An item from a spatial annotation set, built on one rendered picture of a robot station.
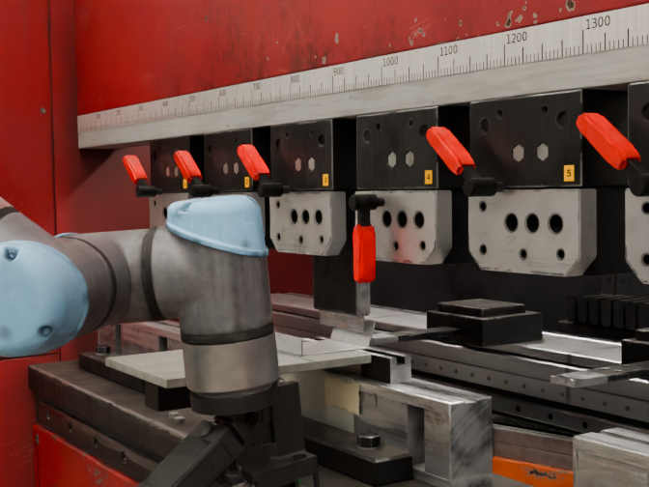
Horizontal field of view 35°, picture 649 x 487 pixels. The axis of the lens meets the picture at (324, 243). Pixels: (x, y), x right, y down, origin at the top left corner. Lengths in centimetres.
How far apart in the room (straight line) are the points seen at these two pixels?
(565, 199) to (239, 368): 33
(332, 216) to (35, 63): 95
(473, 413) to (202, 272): 44
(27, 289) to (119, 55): 121
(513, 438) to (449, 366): 181
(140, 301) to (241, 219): 10
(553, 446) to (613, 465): 230
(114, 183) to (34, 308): 141
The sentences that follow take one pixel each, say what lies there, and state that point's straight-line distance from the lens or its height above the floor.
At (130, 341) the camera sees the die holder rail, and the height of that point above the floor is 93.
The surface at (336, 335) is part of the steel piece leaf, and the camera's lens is 135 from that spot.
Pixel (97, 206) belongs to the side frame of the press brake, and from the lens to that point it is 208.
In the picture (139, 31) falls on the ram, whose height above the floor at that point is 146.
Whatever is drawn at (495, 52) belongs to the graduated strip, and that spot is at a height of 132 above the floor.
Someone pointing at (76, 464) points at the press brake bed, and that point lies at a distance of 185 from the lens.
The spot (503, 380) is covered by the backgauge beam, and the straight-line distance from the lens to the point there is 145.
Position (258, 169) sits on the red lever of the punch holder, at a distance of 134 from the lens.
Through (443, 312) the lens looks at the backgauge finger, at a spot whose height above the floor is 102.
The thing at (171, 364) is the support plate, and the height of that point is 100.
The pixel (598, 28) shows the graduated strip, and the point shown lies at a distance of 94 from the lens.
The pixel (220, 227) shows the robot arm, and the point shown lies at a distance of 80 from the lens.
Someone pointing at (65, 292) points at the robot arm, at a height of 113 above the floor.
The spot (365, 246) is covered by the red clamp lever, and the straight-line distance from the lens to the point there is 114.
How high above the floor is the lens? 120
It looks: 3 degrees down
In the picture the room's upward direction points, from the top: 1 degrees counter-clockwise
